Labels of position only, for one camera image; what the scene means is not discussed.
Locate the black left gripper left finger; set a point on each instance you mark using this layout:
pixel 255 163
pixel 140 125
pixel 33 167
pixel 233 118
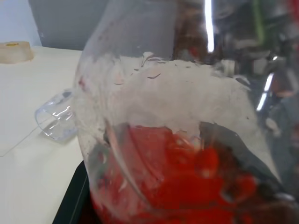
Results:
pixel 78 200

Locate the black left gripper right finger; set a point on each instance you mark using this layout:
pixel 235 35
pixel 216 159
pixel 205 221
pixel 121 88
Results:
pixel 243 154

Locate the clear plastic bottle red drink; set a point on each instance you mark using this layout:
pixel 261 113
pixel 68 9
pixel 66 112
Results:
pixel 163 98

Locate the clear plastic cup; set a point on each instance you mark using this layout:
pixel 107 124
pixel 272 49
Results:
pixel 56 116

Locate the beige round block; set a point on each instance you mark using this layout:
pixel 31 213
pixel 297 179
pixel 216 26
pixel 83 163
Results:
pixel 14 52

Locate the grey partition panel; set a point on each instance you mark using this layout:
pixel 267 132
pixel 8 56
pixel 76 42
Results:
pixel 65 23

